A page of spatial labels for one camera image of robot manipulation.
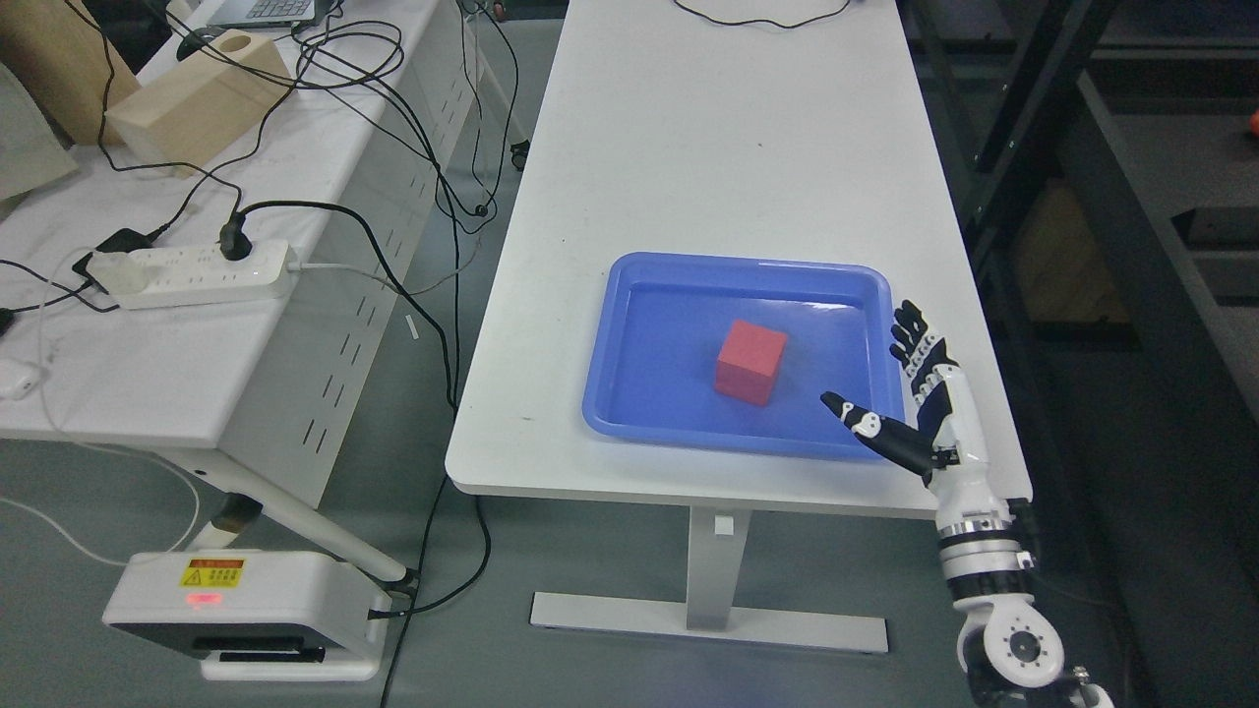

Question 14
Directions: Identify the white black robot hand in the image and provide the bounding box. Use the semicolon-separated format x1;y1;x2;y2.
821;300;1013;538

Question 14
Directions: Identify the pink foam block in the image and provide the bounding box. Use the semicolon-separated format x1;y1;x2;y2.
713;320;788;406

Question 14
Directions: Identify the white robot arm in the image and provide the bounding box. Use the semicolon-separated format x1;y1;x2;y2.
935;498;1114;707

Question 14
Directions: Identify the blue plastic tray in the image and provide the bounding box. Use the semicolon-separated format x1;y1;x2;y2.
580;254;904;460

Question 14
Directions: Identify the black right metal shelf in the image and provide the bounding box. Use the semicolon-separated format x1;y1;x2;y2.
898;1;1258;707

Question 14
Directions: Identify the wooden block with hole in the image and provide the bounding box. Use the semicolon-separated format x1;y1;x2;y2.
106;29;292;178

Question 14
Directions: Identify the white folding side table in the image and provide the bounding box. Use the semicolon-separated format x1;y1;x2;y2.
0;0;572;591

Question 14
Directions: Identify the white black floor device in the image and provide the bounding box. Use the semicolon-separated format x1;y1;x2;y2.
102;551;392;682

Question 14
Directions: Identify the white power strip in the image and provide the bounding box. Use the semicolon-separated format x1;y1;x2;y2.
87;239;297;310

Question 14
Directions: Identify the laptop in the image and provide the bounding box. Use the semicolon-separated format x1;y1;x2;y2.
206;1;332;29

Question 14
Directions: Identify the white charger adapter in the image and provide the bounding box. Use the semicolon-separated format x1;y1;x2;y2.
0;357;45;401

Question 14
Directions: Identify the cardboard box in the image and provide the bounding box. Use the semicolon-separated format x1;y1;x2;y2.
1;1;141;145

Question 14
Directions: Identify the long black power cable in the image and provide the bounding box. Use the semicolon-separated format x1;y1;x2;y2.
218;200;494;708

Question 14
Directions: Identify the white charger cable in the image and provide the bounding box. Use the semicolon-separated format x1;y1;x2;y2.
0;246;203;568

